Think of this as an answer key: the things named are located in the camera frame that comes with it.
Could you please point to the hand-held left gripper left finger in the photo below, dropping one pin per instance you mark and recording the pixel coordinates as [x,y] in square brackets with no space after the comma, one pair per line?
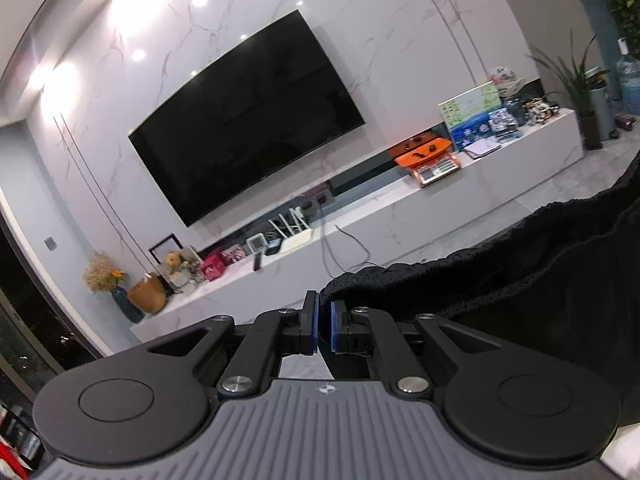
[312,327]

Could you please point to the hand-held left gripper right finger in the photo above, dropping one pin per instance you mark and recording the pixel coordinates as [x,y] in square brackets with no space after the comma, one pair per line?
[334,329]

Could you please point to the black pants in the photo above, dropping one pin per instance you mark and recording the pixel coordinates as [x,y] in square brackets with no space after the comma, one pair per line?
[525,270]

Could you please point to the black remote control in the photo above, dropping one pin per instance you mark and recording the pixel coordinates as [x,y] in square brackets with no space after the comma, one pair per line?
[257,262]

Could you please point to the white router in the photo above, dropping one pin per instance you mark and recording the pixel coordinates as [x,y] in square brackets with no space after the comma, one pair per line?
[295,237]

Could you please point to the small white desk clock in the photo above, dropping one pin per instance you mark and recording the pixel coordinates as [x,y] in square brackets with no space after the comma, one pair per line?
[255,243]

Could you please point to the pink box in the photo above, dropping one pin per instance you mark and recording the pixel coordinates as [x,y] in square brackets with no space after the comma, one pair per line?
[212,267]

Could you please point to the white marble television cabinet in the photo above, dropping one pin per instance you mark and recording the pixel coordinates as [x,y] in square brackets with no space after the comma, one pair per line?
[400,220]

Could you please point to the small teddy bear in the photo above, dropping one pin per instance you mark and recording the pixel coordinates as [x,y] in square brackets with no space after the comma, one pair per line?
[173,262]

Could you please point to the brown vase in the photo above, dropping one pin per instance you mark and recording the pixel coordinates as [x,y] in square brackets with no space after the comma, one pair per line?
[147,296]

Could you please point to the dark vase with dried flowers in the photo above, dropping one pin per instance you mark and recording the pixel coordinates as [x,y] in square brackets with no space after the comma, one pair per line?
[122,300]

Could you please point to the orange tray with calculator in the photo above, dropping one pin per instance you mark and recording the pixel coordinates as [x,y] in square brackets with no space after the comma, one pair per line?
[425,157]

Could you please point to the black flat screen television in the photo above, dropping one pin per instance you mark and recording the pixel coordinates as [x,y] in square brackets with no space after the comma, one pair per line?
[240,120]

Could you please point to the white notebook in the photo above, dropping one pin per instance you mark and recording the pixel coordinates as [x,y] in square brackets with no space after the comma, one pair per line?
[481,148]

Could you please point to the lotus pond painting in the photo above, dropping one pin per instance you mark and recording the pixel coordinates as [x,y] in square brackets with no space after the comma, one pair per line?
[467,115]

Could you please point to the small printed box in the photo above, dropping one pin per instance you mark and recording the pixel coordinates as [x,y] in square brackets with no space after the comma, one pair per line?
[502,125]

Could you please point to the glass jar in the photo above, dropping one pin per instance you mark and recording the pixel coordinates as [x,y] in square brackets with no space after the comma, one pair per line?
[516,110]

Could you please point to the round decorated fan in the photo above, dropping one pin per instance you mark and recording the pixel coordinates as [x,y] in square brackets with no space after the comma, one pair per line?
[505,80]

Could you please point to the toy brick vehicle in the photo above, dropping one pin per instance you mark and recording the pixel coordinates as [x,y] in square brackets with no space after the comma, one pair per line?
[541,109]

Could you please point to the grey pedal trash bin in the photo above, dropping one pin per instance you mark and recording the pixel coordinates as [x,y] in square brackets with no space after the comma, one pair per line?
[602,110]

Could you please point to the long-leaf potted plant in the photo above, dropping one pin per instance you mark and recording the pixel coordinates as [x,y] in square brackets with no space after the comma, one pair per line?
[575,80]

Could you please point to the maroon cylinder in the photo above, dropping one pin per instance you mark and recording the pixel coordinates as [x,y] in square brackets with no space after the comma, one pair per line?
[626,121]

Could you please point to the blue water jug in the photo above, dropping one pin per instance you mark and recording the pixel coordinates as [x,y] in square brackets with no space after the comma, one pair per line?
[629,80]

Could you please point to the black picture frame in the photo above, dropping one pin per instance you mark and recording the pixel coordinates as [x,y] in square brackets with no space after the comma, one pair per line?
[161,246]

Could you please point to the grey wall switch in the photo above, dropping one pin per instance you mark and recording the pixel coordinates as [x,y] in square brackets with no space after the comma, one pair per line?
[50,243]

